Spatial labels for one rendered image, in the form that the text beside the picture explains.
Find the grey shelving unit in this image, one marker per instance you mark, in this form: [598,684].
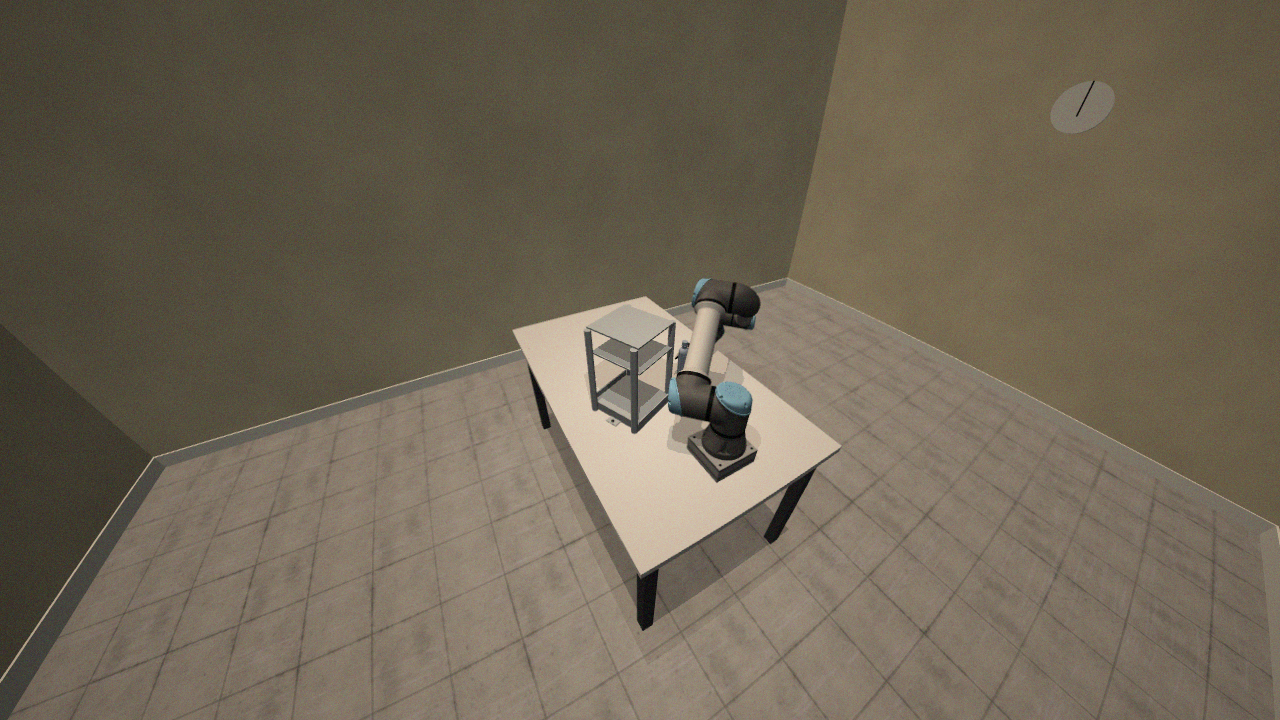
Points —
[631,347]

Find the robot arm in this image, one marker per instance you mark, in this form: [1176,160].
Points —
[690,394]

